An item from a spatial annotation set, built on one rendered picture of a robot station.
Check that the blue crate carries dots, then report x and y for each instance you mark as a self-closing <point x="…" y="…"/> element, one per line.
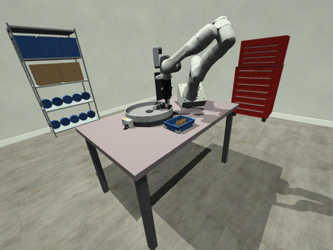
<point x="171" y="124"/>

